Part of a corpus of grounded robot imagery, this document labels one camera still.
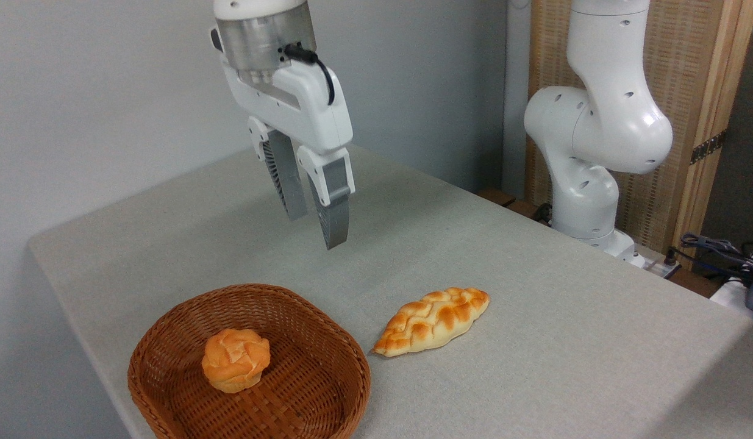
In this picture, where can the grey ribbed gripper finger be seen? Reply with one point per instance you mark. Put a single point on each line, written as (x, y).
(335, 207)
(288, 177)

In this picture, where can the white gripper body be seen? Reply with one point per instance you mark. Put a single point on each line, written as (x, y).
(303, 103)

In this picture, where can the round knotted bread roll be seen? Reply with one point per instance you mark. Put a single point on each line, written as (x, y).
(236, 360)

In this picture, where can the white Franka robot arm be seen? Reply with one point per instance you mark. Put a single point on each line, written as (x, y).
(599, 128)

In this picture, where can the long braided bread loaf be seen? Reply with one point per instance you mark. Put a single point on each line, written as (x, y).
(434, 320)

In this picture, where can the brown wicker basket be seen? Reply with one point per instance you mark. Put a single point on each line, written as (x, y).
(309, 366)

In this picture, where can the grey tablecloth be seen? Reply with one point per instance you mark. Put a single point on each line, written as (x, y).
(547, 341)

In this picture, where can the dark metal screen hinge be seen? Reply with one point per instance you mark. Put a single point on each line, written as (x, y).
(708, 147)

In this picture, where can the wooden woven folding screen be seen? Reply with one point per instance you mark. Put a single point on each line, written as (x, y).
(693, 61)

